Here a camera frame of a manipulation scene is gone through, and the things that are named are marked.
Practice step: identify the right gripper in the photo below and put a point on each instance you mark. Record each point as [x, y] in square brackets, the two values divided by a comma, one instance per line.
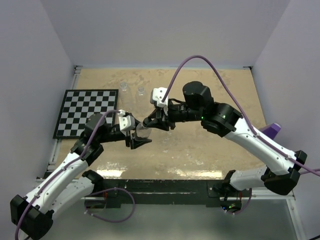
[161, 118]

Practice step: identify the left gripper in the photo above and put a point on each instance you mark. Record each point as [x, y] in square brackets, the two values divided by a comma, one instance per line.
[135, 142]

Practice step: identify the black bottle cap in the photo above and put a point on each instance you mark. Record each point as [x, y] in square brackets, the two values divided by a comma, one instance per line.
[144, 125]

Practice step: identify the small clear plastic bottle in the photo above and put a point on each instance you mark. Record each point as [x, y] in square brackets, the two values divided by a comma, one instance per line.
[142, 132]

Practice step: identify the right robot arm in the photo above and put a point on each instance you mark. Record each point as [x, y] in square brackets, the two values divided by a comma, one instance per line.
[281, 171]

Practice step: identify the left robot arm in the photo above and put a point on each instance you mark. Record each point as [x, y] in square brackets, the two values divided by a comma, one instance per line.
[35, 213]

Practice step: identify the clear bottle back right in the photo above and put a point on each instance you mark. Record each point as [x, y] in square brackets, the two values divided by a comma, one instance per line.
[142, 100]

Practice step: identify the clear bottle back left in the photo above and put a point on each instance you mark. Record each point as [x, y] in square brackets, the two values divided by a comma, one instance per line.
[126, 97]

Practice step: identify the black white checkerboard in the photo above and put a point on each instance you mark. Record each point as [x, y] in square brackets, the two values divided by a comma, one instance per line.
[85, 103]

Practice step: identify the purple object table edge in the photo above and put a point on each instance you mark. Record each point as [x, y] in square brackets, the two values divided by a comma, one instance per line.
[271, 130]

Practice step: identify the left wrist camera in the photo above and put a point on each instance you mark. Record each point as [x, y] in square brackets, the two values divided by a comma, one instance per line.
[126, 121]

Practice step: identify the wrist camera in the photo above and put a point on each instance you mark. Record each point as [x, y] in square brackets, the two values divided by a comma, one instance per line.
[126, 121]
[158, 100]

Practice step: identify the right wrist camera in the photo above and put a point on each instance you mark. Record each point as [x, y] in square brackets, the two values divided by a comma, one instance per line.
[158, 100]

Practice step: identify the aluminium rail left edge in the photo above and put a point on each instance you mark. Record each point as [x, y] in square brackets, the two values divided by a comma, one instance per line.
[62, 120]

